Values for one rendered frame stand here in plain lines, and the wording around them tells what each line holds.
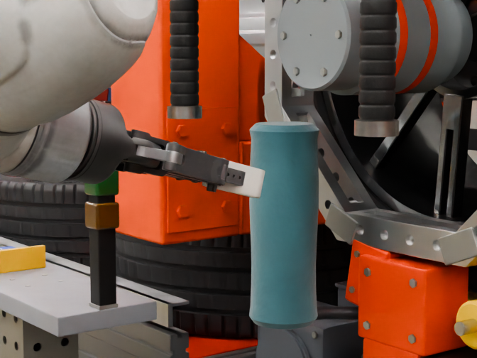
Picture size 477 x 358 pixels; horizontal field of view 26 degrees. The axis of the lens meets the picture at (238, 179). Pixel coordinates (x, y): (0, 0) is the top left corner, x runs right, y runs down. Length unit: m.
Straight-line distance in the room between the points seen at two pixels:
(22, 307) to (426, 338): 0.65
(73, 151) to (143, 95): 0.81
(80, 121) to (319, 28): 0.39
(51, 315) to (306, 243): 0.43
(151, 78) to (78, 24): 1.00
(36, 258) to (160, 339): 0.26
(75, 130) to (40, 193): 1.76
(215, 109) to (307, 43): 0.53
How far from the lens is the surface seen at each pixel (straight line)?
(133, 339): 1.96
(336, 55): 1.16
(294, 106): 1.48
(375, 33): 1.01
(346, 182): 1.43
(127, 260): 2.16
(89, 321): 1.56
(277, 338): 1.71
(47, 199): 2.63
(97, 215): 1.53
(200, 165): 0.96
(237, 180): 1.03
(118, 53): 0.69
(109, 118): 0.92
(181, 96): 1.28
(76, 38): 0.68
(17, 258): 1.85
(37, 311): 1.59
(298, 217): 1.30
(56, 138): 0.87
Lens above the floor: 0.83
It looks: 7 degrees down
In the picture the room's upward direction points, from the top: straight up
